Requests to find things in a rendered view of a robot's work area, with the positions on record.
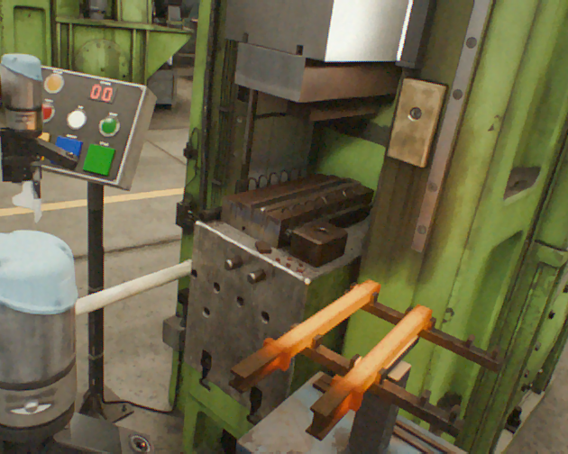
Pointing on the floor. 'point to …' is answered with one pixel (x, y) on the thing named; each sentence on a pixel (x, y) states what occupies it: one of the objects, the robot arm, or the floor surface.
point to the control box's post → (95, 197)
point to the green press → (92, 38)
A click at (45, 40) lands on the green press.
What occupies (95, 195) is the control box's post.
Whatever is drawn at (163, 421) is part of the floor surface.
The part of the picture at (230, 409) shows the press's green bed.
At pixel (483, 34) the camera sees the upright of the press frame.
